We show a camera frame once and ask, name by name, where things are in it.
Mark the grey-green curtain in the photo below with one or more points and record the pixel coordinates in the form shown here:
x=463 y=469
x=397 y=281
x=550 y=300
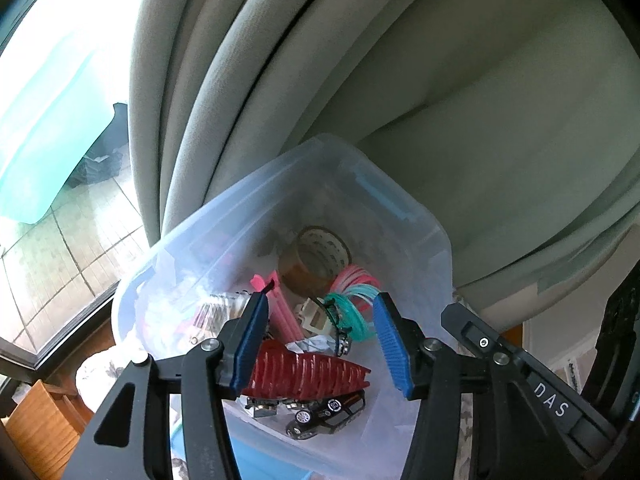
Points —
x=450 y=85

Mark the grey floral blanket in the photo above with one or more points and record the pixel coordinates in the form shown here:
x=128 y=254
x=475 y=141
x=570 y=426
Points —
x=100 y=375

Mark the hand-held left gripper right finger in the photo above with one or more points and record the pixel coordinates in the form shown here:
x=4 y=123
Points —
x=392 y=345

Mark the wooden furniture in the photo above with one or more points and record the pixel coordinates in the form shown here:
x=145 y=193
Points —
x=45 y=425

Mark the teal plastic sheet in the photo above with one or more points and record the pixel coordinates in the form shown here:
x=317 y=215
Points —
x=45 y=135

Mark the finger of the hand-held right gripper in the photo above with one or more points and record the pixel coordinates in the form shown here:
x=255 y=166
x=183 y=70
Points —
x=545 y=390

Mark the red hair claw clip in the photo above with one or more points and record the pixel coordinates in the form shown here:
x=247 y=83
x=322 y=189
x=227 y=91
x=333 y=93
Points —
x=310 y=370

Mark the small black clip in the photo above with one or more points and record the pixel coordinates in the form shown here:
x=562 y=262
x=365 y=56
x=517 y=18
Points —
x=340 y=332

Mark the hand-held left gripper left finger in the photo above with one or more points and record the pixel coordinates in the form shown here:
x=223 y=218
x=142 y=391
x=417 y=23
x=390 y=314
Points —
x=250 y=340

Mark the clear plastic container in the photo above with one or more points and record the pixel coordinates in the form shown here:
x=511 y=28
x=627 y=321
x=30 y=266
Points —
x=350 y=200

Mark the brown packing tape roll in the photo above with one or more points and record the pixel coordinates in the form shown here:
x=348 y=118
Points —
x=300 y=275

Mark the black toy car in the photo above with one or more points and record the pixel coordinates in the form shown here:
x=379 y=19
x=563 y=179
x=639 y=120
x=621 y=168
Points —
x=320 y=417

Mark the clear cotton swab packet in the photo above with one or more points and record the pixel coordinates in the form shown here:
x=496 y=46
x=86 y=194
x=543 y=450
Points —
x=220 y=310

